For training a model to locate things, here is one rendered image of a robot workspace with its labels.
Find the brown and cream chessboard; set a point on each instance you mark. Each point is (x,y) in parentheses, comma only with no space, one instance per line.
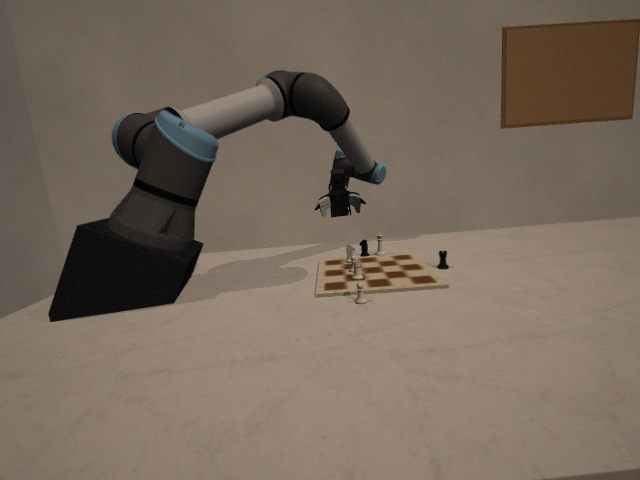
(381,274)

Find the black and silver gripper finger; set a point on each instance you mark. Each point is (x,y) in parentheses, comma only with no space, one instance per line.
(324,204)
(355,200)

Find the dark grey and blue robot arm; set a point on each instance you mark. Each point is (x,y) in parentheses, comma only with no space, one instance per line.
(177,158)

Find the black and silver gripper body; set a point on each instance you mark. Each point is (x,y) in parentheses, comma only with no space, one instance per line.
(340,203)

